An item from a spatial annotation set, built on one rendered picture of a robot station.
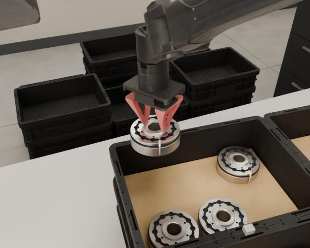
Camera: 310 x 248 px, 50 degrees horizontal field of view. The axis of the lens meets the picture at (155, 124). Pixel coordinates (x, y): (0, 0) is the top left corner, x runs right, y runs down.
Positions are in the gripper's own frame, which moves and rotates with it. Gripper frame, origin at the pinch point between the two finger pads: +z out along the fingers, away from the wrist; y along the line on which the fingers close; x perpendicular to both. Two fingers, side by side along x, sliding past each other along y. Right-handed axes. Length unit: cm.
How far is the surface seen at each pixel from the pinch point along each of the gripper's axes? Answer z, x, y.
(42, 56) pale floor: 89, -125, 226
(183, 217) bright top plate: 17.1, 4.6, -10.3
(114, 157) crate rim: 9.2, 5.1, 7.5
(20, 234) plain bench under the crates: 31.8, 23.1, 26.4
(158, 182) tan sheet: 19.4, -2.1, 1.2
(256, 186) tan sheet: 20.0, -15.1, -18.6
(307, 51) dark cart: 43, -157, 5
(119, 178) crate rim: 9.6, 9.0, 2.7
